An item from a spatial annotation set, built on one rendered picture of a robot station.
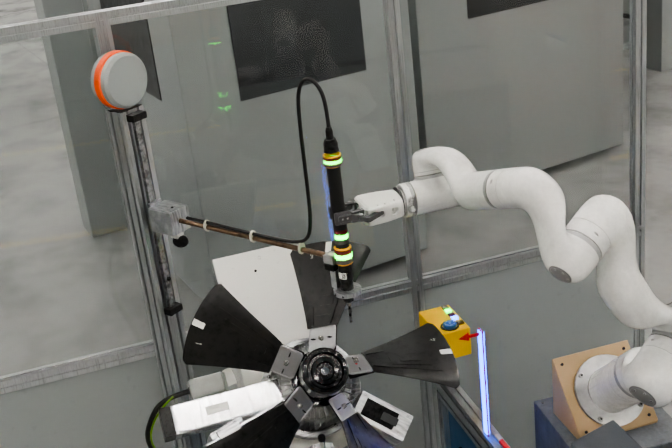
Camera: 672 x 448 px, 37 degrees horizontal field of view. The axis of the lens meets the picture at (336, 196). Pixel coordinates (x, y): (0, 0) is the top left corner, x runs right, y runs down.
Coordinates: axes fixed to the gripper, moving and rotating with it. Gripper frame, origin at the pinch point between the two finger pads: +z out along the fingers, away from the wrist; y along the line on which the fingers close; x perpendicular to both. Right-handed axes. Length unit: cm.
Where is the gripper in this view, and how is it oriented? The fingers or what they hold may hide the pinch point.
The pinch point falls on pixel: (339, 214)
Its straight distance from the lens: 243.6
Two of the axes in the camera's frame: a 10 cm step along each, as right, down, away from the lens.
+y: -3.0, -3.3, 8.9
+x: -1.0, -9.2, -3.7
